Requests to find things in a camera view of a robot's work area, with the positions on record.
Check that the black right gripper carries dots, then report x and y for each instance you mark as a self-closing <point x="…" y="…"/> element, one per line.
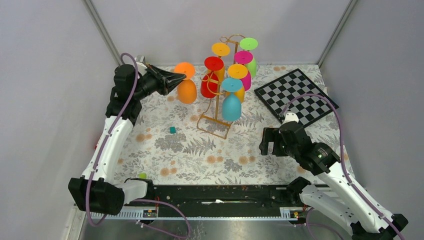
<point x="270" y="134"/>

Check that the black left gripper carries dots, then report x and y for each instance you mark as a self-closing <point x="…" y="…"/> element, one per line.
<point x="166" y="81"/>

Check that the orange plastic wine glass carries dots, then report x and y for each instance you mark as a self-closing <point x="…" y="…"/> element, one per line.
<point x="186" y="90"/>

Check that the red plastic wine glass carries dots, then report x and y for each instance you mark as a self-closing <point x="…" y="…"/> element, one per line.
<point x="210" y="81"/>

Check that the blue plastic wine glass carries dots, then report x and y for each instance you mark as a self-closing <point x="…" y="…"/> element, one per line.
<point x="231" y="106"/>

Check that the gold wire wine glass rack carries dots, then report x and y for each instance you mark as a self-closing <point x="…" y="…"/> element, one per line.
<point x="210" y="121"/>

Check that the yellow plastic wine glass front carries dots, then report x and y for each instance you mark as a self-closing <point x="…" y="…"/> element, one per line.
<point x="221" y="50"/>

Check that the yellow plastic wine glass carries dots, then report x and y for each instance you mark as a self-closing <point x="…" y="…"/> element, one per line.
<point x="238" y="71"/>
<point x="221" y="50"/>

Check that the magenta plastic wine glass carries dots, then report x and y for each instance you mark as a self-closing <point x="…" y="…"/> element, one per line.
<point x="244" y="58"/>

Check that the green plastic wine glass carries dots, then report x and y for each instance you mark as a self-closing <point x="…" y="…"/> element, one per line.
<point x="249" y="44"/>

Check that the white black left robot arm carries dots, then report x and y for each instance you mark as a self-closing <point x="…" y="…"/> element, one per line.
<point x="94" y="191"/>

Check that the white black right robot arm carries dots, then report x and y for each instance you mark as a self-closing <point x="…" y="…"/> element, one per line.
<point x="357" y="212"/>

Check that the black white checkerboard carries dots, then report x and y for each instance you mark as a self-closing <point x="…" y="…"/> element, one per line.
<point x="276" y="94"/>

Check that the small teal cube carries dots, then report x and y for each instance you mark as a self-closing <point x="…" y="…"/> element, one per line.
<point x="172" y="130"/>

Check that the floral patterned table mat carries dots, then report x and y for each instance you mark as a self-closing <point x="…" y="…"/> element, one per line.
<point x="193" y="157"/>

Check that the small green ball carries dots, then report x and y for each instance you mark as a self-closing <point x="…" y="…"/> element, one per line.
<point x="142" y="175"/>

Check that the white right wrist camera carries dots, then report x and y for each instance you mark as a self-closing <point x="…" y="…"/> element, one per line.
<point x="290" y="117"/>

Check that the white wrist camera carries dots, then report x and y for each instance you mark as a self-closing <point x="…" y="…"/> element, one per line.
<point x="290" y="117"/>
<point x="141" y="64"/>

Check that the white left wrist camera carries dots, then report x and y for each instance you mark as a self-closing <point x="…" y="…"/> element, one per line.
<point x="141" y="64"/>

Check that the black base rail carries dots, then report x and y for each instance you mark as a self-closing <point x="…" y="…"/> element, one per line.
<point x="221" y="201"/>

